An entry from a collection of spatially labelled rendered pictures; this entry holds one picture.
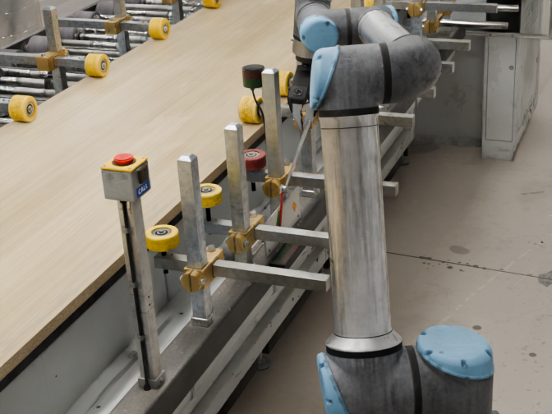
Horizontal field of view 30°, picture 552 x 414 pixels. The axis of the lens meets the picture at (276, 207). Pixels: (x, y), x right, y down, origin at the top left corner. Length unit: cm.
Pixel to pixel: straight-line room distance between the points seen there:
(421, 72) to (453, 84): 320
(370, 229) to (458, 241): 238
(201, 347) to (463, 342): 65
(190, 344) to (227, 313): 16
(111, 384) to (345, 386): 66
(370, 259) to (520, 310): 194
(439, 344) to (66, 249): 91
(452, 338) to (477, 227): 240
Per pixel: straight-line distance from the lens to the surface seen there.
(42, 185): 282
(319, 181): 279
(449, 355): 201
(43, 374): 228
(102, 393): 242
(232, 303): 254
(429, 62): 199
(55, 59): 373
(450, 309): 385
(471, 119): 521
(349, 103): 192
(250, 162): 282
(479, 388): 204
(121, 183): 202
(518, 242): 434
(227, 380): 321
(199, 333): 243
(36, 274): 236
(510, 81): 498
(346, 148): 193
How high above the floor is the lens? 198
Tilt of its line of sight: 25 degrees down
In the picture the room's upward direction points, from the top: 4 degrees counter-clockwise
